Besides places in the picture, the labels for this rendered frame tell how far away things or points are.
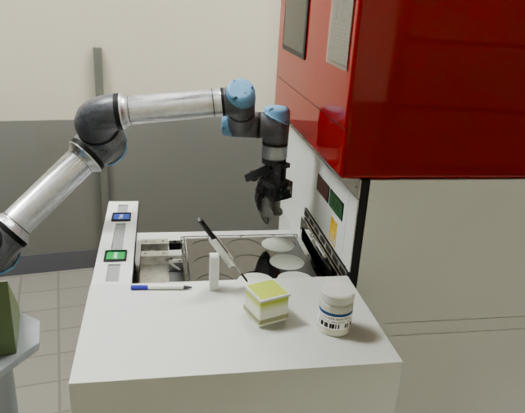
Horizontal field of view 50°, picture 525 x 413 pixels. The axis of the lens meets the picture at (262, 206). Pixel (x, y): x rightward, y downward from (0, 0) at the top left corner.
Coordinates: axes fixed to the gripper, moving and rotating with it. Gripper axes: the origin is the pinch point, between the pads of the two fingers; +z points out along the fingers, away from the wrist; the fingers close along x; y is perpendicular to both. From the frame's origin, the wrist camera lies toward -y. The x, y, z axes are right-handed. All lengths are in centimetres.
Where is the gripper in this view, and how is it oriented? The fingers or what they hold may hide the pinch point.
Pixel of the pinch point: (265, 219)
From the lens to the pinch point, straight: 174.2
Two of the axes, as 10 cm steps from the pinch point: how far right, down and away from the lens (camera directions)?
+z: -0.6, 9.3, 3.6
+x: 7.7, -1.9, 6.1
